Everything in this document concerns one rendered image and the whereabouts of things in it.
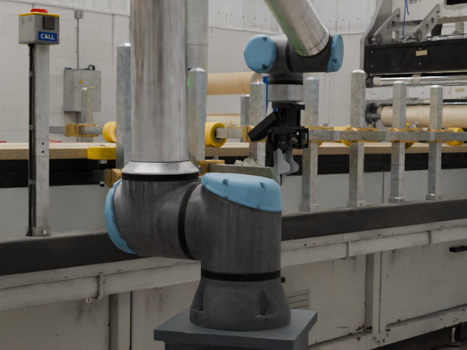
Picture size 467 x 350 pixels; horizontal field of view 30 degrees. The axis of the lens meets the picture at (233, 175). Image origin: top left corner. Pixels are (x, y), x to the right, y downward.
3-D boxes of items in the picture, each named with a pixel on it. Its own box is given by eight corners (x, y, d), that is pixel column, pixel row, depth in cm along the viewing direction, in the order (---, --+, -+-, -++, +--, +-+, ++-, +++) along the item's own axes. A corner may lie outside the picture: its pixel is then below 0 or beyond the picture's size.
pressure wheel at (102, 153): (117, 185, 242) (118, 144, 242) (115, 187, 234) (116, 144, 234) (88, 185, 242) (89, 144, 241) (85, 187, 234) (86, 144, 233)
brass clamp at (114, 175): (159, 187, 229) (159, 168, 229) (118, 189, 219) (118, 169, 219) (144, 186, 233) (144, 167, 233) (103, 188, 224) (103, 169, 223)
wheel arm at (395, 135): (434, 141, 281) (435, 130, 281) (429, 141, 279) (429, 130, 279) (314, 138, 316) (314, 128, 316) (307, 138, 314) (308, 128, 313)
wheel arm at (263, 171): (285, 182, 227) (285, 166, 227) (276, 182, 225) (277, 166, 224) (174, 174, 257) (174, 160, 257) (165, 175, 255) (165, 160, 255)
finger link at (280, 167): (285, 187, 221) (286, 150, 220) (268, 185, 225) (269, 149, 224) (293, 186, 223) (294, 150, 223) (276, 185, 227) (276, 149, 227)
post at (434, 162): (439, 211, 333) (443, 85, 330) (434, 211, 330) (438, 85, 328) (431, 210, 335) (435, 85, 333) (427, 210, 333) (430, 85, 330)
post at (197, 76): (203, 240, 243) (206, 68, 241) (194, 242, 241) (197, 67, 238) (194, 239, 246) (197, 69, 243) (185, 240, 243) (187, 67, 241)
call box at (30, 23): (60, 47, 204) (60, 14, 204) (34, 45, 199) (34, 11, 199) (43, 49, 209) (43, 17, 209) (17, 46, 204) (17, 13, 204)
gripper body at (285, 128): (290, 151, 219) (290, 102, 218) (264, 150, 225) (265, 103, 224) (309, 150, 224) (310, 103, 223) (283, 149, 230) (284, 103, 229)
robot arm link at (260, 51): (283, 32, 205) (303, 37, 216) (239, 33, 210) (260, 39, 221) (283, 72, 205) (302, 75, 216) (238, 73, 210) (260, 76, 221)
